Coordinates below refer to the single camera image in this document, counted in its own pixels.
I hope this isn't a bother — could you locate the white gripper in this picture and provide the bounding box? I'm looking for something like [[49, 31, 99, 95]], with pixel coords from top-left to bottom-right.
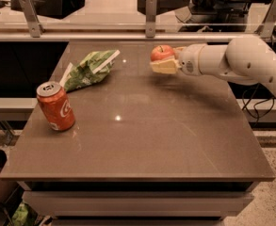
[[150, 43, 206, 76]]

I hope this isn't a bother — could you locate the grey table cabinet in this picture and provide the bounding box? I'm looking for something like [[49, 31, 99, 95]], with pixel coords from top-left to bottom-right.
[[1, 42, 274, 226]]

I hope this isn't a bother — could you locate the green bag under table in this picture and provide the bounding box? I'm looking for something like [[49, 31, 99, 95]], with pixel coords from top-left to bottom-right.
[[12, 202, 35, 226]]

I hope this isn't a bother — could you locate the middle metal glass bracket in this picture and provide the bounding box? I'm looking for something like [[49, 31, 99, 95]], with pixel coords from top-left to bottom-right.
[[145, 0, 157, 38]]

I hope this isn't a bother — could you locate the right metal glass bracket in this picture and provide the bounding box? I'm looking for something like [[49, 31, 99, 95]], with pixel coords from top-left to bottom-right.
[[256, 0, 276, 39]]

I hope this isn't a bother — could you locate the black cable on floor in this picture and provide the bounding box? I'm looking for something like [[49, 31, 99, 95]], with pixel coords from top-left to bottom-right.
[[240, 87, 276, 121]]

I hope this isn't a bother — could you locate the left metal glass bracket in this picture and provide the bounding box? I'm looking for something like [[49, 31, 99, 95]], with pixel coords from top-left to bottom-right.
[[18, 0, 44, 38]]

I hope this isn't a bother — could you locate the metal glass bracket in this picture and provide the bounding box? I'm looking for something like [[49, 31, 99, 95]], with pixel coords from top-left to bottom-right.
[[18, 0, 44, 38], [145, 0, 157, 38], [256, 0, 276, 39]]

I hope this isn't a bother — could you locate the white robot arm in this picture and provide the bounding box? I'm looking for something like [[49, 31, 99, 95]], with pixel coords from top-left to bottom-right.
[[150, 37, 276, 97]]

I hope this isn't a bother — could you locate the red apple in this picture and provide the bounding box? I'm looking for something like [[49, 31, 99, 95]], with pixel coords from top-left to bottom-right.
[[151, 45, 175, 61]]

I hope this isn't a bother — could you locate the green chip bag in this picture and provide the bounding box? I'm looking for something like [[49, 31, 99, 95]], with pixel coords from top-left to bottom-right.
[[59, 50, 120, 92]]

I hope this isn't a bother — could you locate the red coke can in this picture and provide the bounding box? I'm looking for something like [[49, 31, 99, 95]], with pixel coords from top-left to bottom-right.
[[37, 81, 75, 131]]

